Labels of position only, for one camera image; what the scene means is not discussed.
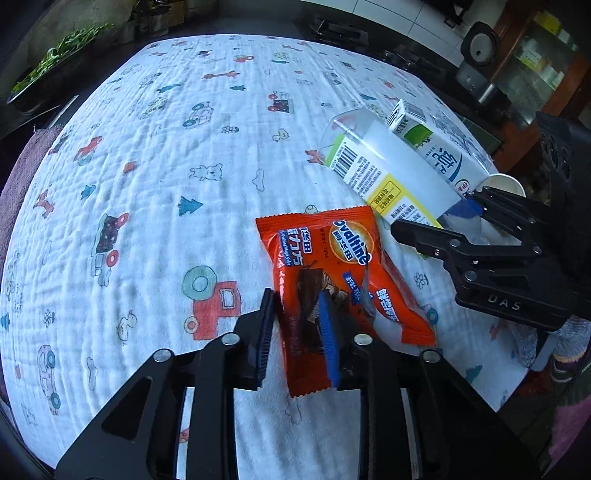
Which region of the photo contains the purple towel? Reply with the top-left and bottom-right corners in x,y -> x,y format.
0,127 -> 62,234

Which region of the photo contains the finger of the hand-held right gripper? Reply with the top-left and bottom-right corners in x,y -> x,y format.
392,219 -> 477,282
443,187 -> 549,257

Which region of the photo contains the orange snack packet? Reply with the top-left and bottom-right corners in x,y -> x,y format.
255,206 -> 437,398

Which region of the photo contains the white paper cup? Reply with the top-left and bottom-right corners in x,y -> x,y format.
480,173 -> 526,199

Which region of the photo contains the yellow label milk carton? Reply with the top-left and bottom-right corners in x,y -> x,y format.
322,109 -> 465,228

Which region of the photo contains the wooden glass door cabinet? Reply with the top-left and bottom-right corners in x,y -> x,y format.
496,0 -> 591,176

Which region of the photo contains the bowl of green vegetables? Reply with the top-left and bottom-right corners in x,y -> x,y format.
7,23 -> 116,114

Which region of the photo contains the green and white milk carton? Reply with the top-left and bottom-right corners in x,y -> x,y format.
387,99 -> 493,191

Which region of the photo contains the round wooden cutting board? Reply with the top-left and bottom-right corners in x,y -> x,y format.
28,0 -> 139,51

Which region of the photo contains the black rice cooker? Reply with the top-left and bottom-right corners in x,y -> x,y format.
455,21 -> 502,104

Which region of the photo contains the white cartoon printed tablecloth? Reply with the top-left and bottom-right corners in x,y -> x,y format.
0,34 -> 522,480

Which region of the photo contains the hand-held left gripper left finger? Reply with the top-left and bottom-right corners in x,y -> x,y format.
55,289 -> 278,480

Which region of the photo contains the person's plaid trouser leg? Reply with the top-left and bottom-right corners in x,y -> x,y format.
505,314 -> 591,370

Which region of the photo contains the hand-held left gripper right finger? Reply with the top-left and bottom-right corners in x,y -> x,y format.
318,290 -> 542,480

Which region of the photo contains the black gas stove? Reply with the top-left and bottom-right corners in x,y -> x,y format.
300,11 -> 444,70

